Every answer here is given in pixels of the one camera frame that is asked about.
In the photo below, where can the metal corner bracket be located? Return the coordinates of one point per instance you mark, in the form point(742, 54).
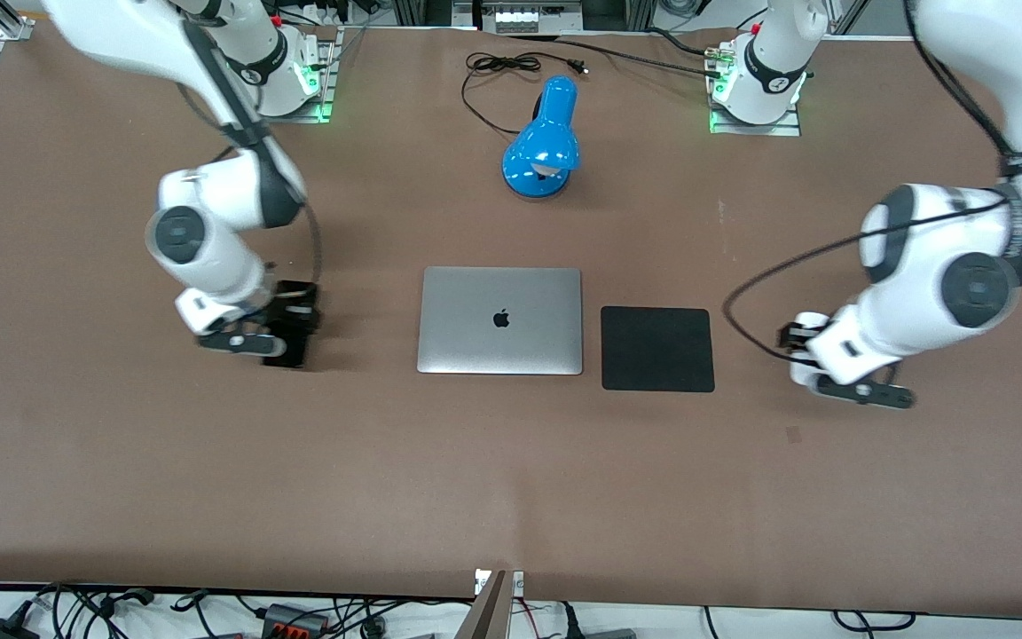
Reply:
point(14, 28)

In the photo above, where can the black smartphone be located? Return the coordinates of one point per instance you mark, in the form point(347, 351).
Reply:
point(286, 353)

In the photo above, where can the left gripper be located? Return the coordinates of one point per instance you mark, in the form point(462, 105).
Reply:
point(792, 338)

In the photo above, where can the white power strip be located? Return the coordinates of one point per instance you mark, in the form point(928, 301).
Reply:
point(533, 16)

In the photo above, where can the metal camera stand post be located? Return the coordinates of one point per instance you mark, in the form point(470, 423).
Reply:
point(495, 608)

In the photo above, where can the silver closed laptop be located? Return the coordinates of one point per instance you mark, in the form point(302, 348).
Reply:
point(500, 319)

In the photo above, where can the black mouse pad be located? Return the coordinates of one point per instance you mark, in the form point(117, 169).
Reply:
point(657, 349)

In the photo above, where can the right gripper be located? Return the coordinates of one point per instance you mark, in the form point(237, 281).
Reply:
point(294, 312)

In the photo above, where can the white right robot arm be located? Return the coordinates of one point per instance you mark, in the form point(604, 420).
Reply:
point(209, 213)

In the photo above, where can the black orange connector block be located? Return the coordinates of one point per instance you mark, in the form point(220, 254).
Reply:
point(294, 619)

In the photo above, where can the blue desk lamp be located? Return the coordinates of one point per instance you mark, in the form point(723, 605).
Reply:
point(542, 146)

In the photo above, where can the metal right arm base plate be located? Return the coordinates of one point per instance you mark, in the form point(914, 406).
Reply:
point(298, 111)

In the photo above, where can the black power adapter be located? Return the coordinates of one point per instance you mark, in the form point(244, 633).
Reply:
point(3, 628)

